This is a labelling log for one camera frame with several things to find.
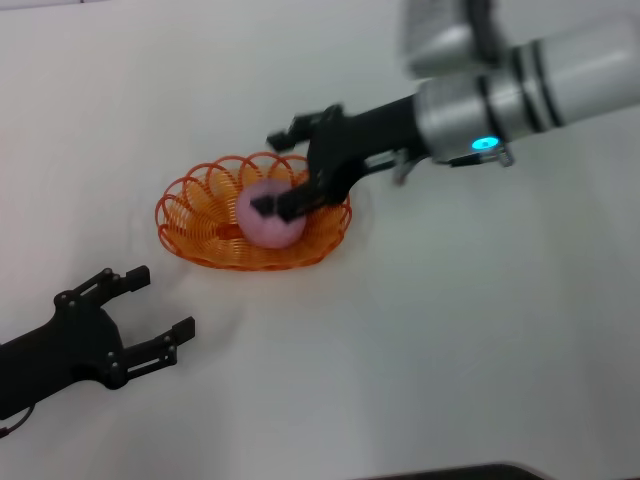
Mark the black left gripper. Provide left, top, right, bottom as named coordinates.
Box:
left=0, top=265, right=197, bottom=422

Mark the left gripper connector cable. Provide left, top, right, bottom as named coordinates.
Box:
left=0, top=403, right=37, bottom=442

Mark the orange woven plastic basket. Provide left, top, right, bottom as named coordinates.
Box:
left=154, top=150, right=353, bottom=273

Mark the gripper connector cable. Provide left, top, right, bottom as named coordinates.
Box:
left=0, top=403, right=37, bottom=442
left=367, top=145, right=517, bottom=188

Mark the right gripper connector cable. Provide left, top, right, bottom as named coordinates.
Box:
left=367, top=145, right=517, bottom=188

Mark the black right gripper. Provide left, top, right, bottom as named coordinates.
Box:
left=251, top=92, right=432, bottom=224

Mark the dark robot torso edge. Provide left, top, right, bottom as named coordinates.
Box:
left=349, top=462, right=544, bottom=480

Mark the pink peach with green stem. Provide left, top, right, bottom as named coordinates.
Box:
left=235, top=180, right=308, bottom=251

